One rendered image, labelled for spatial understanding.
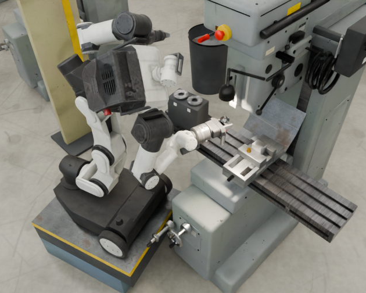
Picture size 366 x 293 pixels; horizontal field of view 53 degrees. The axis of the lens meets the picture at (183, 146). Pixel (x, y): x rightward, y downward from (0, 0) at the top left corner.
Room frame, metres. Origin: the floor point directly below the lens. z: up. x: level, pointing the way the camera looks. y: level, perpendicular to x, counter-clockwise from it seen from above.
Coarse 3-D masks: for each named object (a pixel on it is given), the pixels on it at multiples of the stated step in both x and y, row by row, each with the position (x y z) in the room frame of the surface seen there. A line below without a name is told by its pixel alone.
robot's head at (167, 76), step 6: (168, 60) 1.27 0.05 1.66; (174, 60) 1.27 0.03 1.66; (168, 66) 1.25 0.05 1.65; (174, 66) 1.25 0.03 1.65; (156, 72) 1.26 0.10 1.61; (162, 72) 1.23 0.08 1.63; (168, 72) 1.22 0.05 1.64; (174, 72) 1.22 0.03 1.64; (162, 78) 1.20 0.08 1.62; (168, 78) 1.19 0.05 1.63; (174, 78) 1.20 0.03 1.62; (162, 84) 1.22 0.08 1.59; (168, 84) 1.21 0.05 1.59; (174, 84) 1.21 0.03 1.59
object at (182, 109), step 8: (176, 96) 1.73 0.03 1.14; (184, 96) 1.73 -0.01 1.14; (192, 96) 1.73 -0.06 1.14; (168, 104) 1.74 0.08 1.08; (176, 104) 1.70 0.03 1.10; (184, 104) 1.67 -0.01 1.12; (192, 104) 1.66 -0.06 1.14; (200, 104) 1.66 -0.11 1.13; (208, 104) 1.70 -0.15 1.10; (168, 112) 1.74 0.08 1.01; (176, 112) 1.70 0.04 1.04; (184, 112) 1.66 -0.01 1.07; (192, 112) 1.63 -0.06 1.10; (200, 112) 1.64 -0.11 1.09; (208, 112) 1.70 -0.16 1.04; (176, 120) 1.70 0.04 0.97; (184, 120) 1.67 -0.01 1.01; (192, 120) 1.63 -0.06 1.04; (200, 120) 1.64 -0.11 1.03; (184, 128) 1.67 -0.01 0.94
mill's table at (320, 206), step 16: (176, 128) 1.69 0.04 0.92; (208, 144) 1.53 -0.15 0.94; (240, 144) 1.52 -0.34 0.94; (224, 160) 1.40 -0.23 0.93; (272, 176) 1.27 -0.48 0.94; (288, 176) 1.27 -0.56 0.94; (304, 176) 1.27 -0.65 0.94; (272, 192) 1.16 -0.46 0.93; (288, 192) 1.16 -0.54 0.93; (304, 192) 1.17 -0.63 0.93; (320, 192) 1.17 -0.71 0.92; (288, 208) 1.09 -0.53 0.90; (304, 208) 1.06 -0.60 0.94; (320, 208) 1.06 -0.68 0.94; (336, 208) 1.06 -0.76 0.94; (352, 208) 1.06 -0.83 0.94; (304, 224) 1.01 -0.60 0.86; (320, 224) 0.97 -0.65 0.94; (336, 224) 0.97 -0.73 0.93
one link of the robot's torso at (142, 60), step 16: (112, 48) 1.34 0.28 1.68; (128, 48) 1.32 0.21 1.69; (144, 48) 1.34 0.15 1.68; (96, 64) 1.25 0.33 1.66; (112, 64) 1.19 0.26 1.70; (128, 64) 1.23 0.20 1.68; (144, 64) 1.28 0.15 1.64; (160, 64) 1.34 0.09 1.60; (96, 80) 1.23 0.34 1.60; (112, 80) 1.16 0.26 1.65; (128, 80) 1.18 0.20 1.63; (144, 80) 1.23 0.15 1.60; (96, 96) 1.21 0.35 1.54; (112, 96) 1.13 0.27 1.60; (128, 96) 1.13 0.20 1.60; (144, 96) 1.18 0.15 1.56; (160, 96) 1.23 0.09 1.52; (128, 112) 1.16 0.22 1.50; (144, 112) 1.17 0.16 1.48
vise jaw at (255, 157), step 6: (240, 150) 1.37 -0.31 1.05; (246, 150) 1.37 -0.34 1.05; (252, 150) 1.36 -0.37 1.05; (246, 156) 1.33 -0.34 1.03; (252, 156) 1.32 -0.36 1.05; (258, 156) 1.32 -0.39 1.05; (264, 156) 1.32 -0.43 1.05; (252, 162) 1.30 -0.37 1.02; (258, 162) 1.28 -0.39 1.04; (264, 162) 1.30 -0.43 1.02
